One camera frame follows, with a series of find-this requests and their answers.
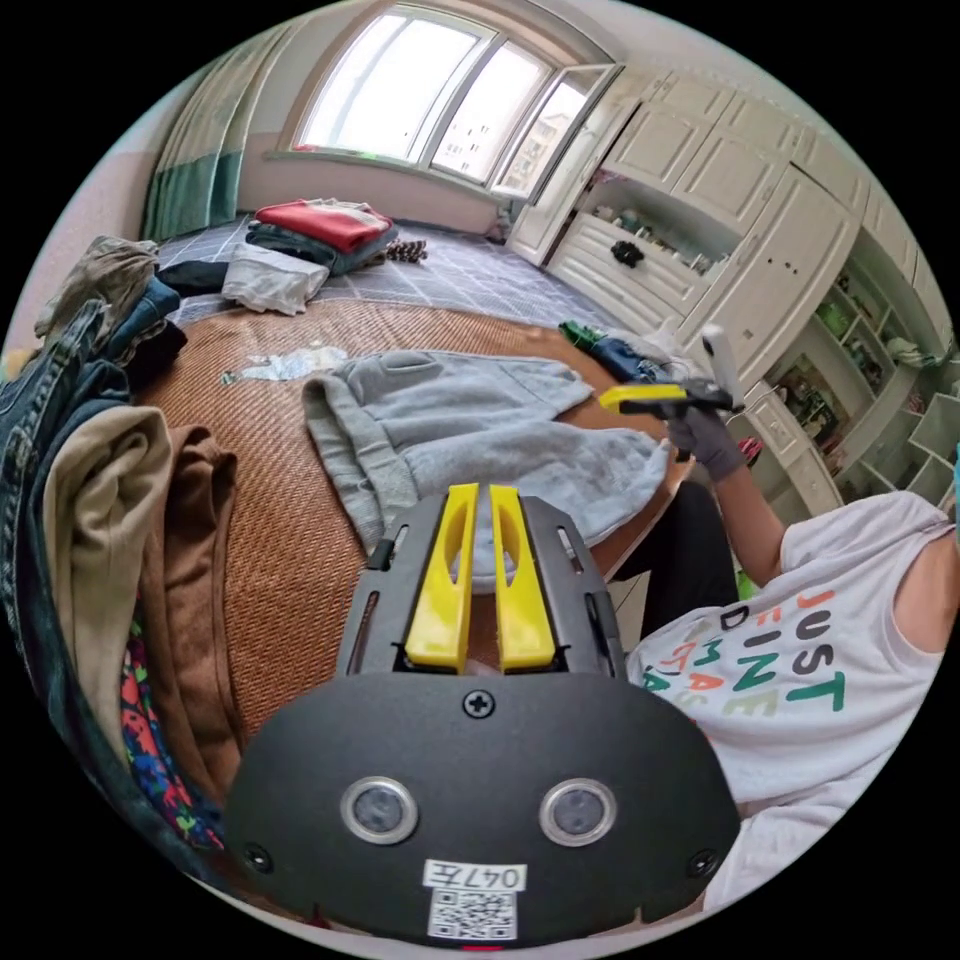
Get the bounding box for clear plastic bag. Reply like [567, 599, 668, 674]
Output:
[221, 346, 350, 384]

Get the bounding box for window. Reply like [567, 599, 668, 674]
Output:
[288, 3, 628, 204]

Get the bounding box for person's right hand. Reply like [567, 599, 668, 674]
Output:
[665, 404, 750, 483]

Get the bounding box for person's body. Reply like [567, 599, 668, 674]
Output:
[603, 440, 960, 913]

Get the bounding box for stack of folded clothes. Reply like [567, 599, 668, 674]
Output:
[245, 197, 400, 277]

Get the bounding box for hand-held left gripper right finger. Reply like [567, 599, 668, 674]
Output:
[488, 484, 558, 675]

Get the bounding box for gray sweatpants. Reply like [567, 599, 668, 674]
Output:
[302, 350, 674, 590]

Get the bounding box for white folded garment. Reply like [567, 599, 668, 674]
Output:
[221, 241, 331, 316]

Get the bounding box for green curtain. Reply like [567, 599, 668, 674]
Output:
[138, 18, 301, 243]

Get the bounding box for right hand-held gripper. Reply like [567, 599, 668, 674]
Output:
[598, 378, 745, 465]

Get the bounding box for dark navy folded garment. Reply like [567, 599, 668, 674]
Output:
[155, 260, 231, 298]

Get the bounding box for white cupboard with shelves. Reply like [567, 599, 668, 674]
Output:
[509, 67, 960, 526]

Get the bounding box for person's right forearm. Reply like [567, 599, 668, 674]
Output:
[710, 463, 790, 595]

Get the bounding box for pile of clothes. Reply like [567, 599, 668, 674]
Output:
[558, 318, 676, 384]
[0, 234, 245, 886]

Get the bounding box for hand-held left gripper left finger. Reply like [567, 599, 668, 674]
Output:
[403, 483, 480, 671]

